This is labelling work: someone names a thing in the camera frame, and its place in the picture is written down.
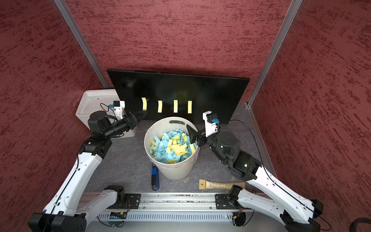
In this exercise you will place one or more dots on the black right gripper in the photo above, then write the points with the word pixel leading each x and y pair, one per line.
pixel 192 132

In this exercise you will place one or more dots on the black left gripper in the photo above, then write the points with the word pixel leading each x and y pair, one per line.
pixel 134 118

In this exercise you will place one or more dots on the yellow sticky note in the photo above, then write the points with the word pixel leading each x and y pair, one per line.
pixel 175 106
pixel 144 100
pixel 160 105
pixel 189 107

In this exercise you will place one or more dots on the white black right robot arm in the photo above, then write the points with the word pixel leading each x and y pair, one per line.
pixel 295 212

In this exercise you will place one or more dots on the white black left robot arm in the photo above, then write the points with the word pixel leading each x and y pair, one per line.
pixel 62 214

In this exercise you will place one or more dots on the pile of discarded sticky notes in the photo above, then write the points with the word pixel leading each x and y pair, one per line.
pixel 171 147

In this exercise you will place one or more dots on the black flat monitor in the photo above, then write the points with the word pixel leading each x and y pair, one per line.
pixel 207 93

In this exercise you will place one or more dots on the beige plastic waste bin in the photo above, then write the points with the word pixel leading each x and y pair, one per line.
pixel 171 171

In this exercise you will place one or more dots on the white plastic drawer box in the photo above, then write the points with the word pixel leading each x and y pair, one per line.
pixel 95 108

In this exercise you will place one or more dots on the blue black utility knife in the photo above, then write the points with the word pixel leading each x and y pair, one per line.
pixel 154 177

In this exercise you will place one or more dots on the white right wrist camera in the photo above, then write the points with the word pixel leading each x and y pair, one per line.
pixel 211 123

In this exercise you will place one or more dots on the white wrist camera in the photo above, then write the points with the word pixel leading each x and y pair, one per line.
pixel 211 123
pixel 118 108

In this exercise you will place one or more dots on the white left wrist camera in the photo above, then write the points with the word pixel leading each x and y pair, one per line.
pixel 118 108

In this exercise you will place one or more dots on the wooden handle brush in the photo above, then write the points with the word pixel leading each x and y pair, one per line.
pixel 206 184

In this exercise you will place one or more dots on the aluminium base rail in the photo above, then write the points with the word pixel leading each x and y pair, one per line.
pixel 159 207

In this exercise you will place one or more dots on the left aluminium corner post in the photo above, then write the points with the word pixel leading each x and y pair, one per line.
pixel 67 16

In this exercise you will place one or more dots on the aluminium corner post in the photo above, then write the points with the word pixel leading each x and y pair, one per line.
pixel 285 26
pixel 67 16

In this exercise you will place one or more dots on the right aluminium corner post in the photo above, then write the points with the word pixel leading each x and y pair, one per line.
pixel 285 26

